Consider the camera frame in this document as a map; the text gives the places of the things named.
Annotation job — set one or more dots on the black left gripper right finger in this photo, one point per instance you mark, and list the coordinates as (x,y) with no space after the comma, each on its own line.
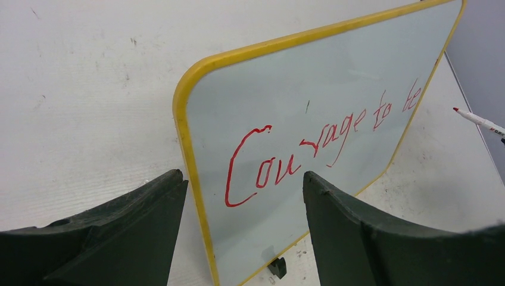
(355,243)

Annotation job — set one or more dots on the yellow framed whiteboard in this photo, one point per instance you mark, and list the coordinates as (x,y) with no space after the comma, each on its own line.
(336,100)

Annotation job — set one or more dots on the black whiteboard clip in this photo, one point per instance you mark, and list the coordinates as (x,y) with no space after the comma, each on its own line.
(278,267)

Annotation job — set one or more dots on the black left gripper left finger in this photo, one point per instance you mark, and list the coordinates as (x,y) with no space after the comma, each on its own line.
(129,240)

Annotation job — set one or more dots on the red capped whiteboard marker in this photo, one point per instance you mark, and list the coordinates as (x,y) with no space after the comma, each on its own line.
(496,129)

